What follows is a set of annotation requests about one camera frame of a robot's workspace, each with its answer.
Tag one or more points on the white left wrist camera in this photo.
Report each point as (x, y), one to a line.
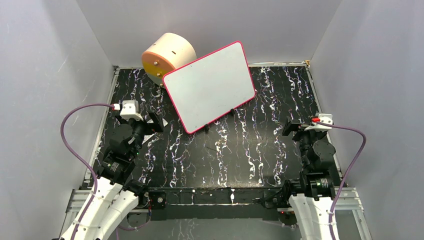
(131, 110)

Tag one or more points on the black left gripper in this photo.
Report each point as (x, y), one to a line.
(157, 126)

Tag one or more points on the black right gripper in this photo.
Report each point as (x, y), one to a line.
(292, 125)

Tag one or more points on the round pastel drawer cabinet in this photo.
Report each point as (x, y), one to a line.
(168, 53)

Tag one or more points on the pink framed whiteboard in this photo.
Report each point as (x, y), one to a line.
(209, 87)

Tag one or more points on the clear plastic marker package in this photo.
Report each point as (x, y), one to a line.
(153, 133)

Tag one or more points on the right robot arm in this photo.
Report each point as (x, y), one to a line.
(311, 196)

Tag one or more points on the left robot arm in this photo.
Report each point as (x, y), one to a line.
(114, 196)

